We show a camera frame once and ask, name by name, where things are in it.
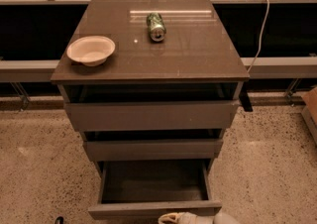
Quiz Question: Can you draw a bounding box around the cardboard box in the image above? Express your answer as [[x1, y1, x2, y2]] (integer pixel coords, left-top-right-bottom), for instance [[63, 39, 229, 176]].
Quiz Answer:
[[302, 87, 317, 145]]

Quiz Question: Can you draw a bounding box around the grey drawer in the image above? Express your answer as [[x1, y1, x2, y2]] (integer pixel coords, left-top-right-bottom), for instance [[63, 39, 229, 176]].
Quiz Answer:
[[88, 160, 222, 220], [65, 101, 239, 132], [83, 139, 223, 162]]

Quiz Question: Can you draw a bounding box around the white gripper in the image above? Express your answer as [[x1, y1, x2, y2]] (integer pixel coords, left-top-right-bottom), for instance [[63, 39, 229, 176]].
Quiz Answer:
[[158, 212, 213, 224]]

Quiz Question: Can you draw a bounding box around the grey drawer cabinet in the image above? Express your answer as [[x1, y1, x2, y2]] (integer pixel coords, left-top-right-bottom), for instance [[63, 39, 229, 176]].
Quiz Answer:
[[51, 0, 251, 176]]

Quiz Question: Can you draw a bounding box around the green soda can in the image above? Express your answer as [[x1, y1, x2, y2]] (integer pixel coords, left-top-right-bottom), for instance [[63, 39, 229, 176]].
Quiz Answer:
[[147, 12, 166, 42]]

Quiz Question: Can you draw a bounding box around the grey top drawer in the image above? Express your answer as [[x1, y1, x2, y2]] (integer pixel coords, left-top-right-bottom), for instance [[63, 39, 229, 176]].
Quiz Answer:
[[65, 101, 239, 132]]

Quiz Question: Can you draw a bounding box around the grey bottom drawer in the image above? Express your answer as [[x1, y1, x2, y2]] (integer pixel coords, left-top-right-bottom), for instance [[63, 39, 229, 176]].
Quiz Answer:
[[88, 160, 222, 220]]

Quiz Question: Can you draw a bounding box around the white paper bowl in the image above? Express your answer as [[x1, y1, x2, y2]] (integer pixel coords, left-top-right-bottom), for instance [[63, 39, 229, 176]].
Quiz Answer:
[[66, 36, 116, 66]]

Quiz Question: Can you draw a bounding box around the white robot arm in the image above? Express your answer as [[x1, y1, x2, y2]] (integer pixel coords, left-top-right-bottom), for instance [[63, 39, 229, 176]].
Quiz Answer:
[[158, 212, 241, 224]]

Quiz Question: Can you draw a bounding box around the white cable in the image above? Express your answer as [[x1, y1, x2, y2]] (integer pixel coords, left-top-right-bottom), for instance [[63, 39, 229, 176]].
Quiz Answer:
[[158, 0, 270, 73]]

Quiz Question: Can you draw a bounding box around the grey metal railing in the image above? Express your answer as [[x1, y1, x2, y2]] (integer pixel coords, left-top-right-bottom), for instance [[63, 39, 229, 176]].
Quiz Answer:
[[0, 0, 317, 83]]

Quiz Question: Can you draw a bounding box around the grey middle drawer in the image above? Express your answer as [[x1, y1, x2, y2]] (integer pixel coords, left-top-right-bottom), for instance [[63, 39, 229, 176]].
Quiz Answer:
[[83, 139, 223, 162]]

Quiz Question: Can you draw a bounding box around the small black object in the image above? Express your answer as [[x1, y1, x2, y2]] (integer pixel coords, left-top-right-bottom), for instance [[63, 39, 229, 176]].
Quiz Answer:
[[54, 216, 63, 224]]

